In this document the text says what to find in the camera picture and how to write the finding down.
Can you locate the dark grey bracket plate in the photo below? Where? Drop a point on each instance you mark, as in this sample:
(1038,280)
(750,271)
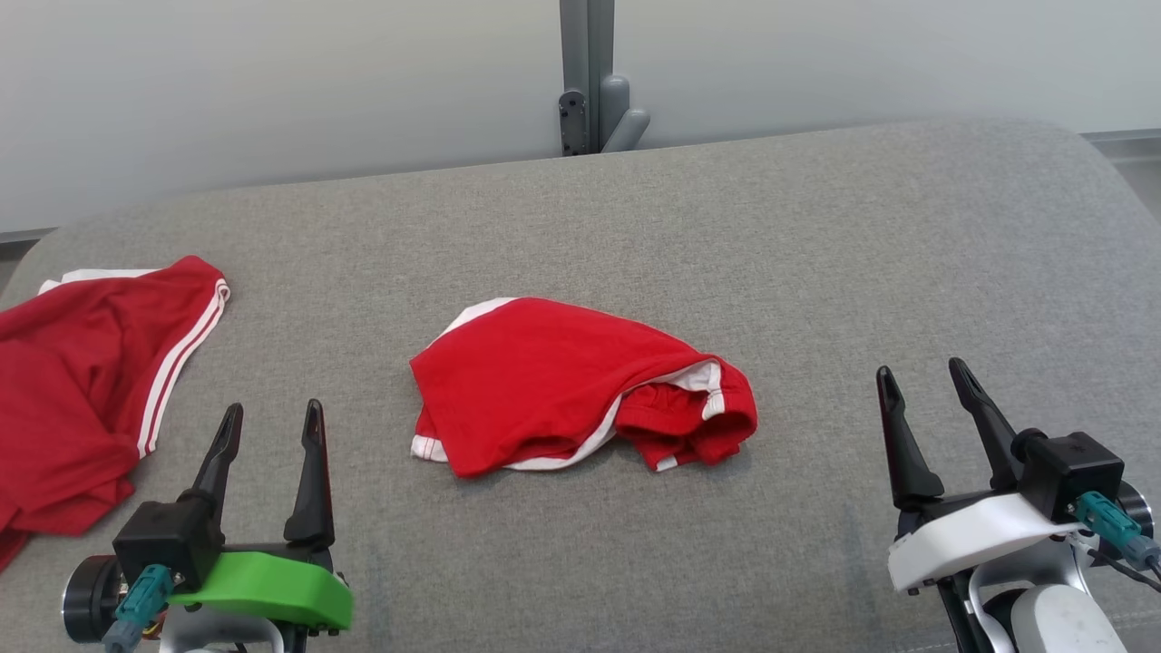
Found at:
(573,122)

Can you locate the teal camera connector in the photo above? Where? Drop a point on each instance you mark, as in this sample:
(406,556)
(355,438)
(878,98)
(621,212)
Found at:
(141,599)
(1111,526)

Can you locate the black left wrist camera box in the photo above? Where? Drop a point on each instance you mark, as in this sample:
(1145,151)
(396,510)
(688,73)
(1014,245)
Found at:
(168,540)

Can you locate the black round left wrist motor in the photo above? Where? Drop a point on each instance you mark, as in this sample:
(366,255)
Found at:
(86,599)

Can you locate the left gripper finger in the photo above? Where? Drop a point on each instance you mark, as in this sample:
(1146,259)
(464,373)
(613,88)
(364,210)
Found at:
(216,462)
(314,490)

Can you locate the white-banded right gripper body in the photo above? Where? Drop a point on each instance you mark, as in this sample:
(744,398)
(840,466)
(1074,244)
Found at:
(970,535)

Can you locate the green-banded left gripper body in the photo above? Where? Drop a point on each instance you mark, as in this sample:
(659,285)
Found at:
(272,585)

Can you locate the teal left camera connector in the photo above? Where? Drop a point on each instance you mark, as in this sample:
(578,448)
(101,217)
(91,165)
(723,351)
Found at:
(141,599)

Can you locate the light grey rounded bracket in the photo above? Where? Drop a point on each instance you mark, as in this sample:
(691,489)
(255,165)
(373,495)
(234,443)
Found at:
(621,113)

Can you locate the teal right camera connector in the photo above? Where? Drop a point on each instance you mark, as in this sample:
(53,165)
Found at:
(1111,526)

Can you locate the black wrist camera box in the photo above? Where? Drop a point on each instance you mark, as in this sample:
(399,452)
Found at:
(168,540)
(1075,472)

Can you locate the black round right wrist motor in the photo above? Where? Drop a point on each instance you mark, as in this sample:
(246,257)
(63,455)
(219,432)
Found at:
(1138,508)

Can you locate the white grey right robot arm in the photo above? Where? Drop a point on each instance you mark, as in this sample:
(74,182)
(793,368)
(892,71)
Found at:
(1061,621)

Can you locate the red jersey with white trim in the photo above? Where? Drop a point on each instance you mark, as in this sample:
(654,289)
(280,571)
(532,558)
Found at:
(63,390)

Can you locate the small red white-cuffed shirt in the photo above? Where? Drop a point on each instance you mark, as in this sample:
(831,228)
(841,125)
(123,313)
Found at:
(535,381)

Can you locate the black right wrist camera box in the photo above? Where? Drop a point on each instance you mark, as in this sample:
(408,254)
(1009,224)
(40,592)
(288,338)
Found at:
(1075,472)

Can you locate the black round wrist motor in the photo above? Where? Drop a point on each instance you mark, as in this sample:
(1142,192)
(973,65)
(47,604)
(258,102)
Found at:
(86,599)
(1138,508)

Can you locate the grey metal post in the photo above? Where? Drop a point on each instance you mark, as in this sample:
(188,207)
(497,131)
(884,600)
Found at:
(585,45)

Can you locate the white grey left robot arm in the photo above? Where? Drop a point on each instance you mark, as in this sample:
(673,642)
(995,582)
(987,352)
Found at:
(218,632)

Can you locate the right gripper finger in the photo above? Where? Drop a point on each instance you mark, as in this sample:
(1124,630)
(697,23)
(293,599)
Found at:
(902,453)
(993,426)

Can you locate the grey fabric sofa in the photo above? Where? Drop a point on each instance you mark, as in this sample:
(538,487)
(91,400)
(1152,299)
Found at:
(635,236)

